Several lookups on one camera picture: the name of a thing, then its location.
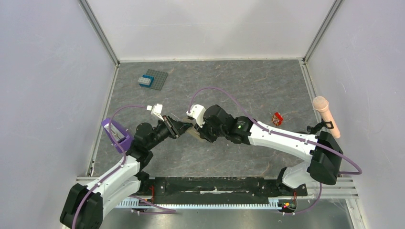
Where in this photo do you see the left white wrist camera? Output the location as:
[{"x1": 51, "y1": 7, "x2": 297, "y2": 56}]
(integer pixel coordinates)
[{"x1": 146, "y1": 104, "x2": 165, "y2": 121}]

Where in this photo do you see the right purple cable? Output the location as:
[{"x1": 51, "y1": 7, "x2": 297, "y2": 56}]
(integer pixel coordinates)
[{"x1": 188, "y1": 87, "x2": 363, "y2": 216}]

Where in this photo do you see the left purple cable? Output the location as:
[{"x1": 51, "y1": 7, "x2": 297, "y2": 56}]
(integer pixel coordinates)
[{"x1": 71, "y1": 105, "x2": 177, "y2": 229}]

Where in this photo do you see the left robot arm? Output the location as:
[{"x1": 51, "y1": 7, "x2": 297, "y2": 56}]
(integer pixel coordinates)
[{"x1": 59, "y1": 115, "x2": 193, "y2": 229}]

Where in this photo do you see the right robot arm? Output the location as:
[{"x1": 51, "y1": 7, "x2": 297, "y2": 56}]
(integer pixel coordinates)
[{"x1": 186, "y1": 104, "x2": 343, "y2": 195}]

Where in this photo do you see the blue lego brick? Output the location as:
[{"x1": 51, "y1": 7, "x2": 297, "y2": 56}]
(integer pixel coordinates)
[{"x1": 139, "y1": 75, "x2": 154, "y2": 88}]

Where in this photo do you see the red toy figure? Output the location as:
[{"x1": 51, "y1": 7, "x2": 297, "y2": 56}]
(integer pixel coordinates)
[{"x1": 272, "y1": 112, "x2": 283, "y2": 126}]

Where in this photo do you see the grey lego baseplate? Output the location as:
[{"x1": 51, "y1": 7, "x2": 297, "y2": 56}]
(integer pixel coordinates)
[{"x1": 142, "y1": 69, "x2": 169, "y2": 91}]

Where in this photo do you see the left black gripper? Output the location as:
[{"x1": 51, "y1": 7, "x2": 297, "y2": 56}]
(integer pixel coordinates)
[{"x1": 147, "y1": 114, "x2": 193, "y2": 150}]

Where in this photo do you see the beige remote control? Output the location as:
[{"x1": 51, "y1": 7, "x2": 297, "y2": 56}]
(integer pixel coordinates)
[{"x1": 183, "y1": 117, "x2": 203, "y2": 142}]

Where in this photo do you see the black microphone stand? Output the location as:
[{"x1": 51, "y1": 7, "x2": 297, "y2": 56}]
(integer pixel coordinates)
[{"x1": 307, "y1": 119, "x2": 334, "y2": 134}]

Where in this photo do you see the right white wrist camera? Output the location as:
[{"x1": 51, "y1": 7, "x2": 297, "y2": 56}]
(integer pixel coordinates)
[{"x1": 186, "y1": 104, "x2": 206, "y2": 128}]

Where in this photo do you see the pink microphone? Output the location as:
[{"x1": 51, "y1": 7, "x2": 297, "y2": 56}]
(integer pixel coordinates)
[{"x1": 312, "y1": 96, "x2": 341, "y2": 139}]

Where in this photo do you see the purple cable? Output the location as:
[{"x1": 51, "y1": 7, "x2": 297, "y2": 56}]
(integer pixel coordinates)
[
  {"x1": 188, "y1": 87, "x2": 363, "y2": 216},
  {"x1": 71, "y1": 105, "x2": 177, "y2": 229}
]

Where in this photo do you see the grey lego brick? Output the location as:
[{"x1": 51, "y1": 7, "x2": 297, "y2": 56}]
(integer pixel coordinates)
[{"x1": 138, "y1": 77, "x2": 152, "y2": 86}]

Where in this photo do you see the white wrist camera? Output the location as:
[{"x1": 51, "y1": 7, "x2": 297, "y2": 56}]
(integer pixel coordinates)
[
  {"x1": 186, "y1": 104, "x2": 206, "y2": 128},
  {"x1": 146, "y1": 104, "x2": 165, "y2": 121}
]

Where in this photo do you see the white cable duct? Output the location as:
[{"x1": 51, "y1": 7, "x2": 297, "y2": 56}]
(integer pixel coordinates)
[{"x1": 116, "y1": 198, "x2": 297, "y2": 211}]

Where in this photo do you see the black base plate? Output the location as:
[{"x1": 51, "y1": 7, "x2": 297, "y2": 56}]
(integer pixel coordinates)
[{"x1": 136, "y1": 177, "x2": 308, "y2": 205}]

